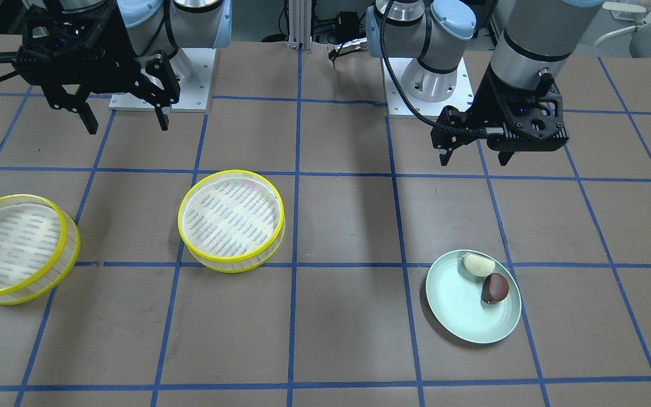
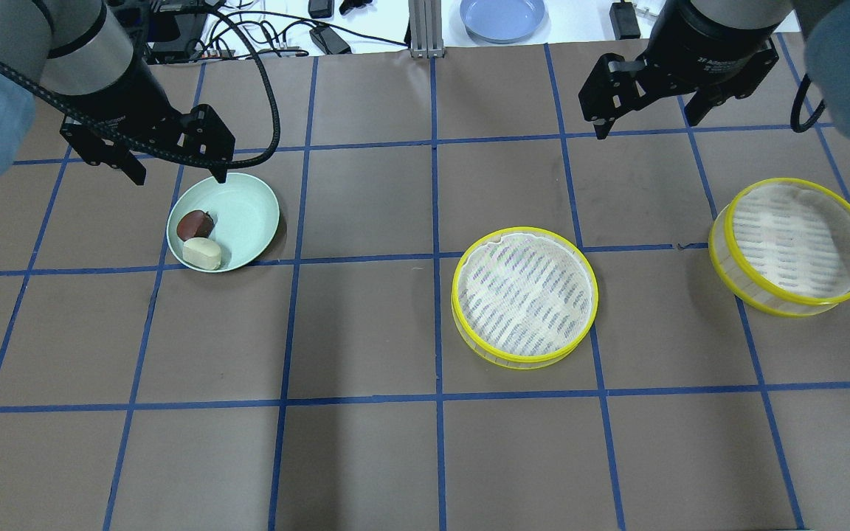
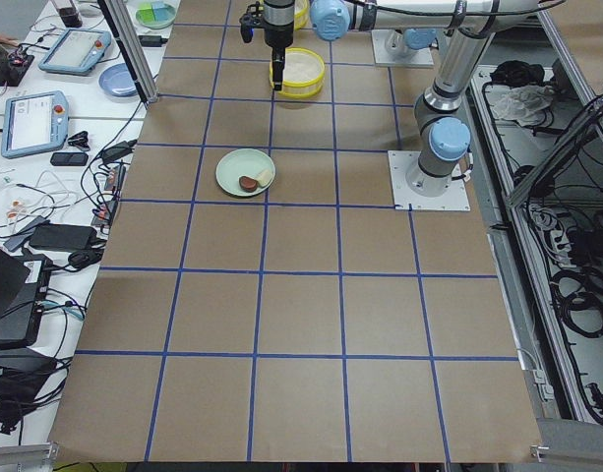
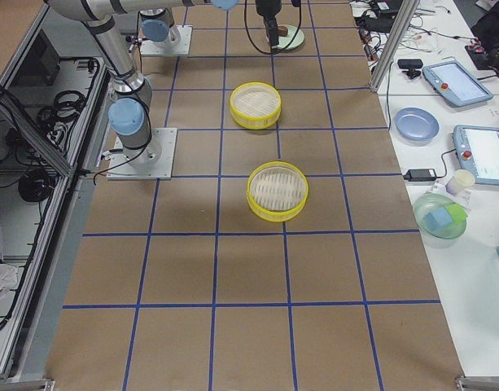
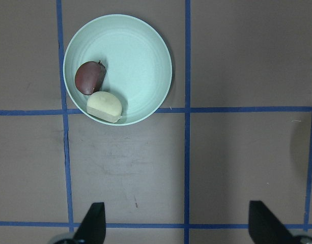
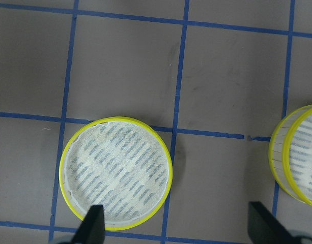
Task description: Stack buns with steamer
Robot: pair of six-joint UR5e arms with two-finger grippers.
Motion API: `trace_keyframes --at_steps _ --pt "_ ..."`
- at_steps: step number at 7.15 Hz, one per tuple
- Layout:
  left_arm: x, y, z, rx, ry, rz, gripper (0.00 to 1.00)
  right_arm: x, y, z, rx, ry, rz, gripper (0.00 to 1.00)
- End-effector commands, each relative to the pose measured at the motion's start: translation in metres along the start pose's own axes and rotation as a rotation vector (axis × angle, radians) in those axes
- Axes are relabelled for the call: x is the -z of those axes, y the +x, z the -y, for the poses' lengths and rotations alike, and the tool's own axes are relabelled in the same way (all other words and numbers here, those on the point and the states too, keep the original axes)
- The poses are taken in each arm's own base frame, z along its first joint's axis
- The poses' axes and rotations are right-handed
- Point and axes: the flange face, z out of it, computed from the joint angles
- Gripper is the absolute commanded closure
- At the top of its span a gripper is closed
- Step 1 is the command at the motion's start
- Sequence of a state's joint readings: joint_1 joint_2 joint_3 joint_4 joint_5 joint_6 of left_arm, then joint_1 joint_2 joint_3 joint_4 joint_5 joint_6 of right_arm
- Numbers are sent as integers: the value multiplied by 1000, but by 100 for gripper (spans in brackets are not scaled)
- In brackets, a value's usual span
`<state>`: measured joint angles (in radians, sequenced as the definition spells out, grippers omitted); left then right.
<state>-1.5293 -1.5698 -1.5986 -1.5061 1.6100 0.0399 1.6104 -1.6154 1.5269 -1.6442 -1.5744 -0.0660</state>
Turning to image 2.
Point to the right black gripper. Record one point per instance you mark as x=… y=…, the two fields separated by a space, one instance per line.
x=709 y=40

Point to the light green plate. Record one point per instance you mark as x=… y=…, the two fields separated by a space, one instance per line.
x=246 y=213

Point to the dark red bun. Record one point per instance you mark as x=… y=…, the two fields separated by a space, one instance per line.
x=194 y=224

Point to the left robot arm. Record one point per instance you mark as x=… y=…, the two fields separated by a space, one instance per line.
x=76 y=56

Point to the aluminium frame post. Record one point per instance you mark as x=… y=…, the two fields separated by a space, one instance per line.
x=425 y=29

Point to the center yellow steamer basket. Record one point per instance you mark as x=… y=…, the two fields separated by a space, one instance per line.
x=524 y=298

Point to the black power adapter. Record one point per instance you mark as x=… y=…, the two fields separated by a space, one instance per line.
x=328 y=41

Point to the side yellow steamer basket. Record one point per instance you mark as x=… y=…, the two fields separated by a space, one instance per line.
x=782 y=246

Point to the white bun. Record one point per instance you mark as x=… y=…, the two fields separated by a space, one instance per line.
x=202 y=253

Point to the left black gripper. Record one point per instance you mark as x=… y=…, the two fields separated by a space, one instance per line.
x=132 y=94

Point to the blue plate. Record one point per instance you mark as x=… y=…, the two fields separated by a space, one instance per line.
x=502 y=22

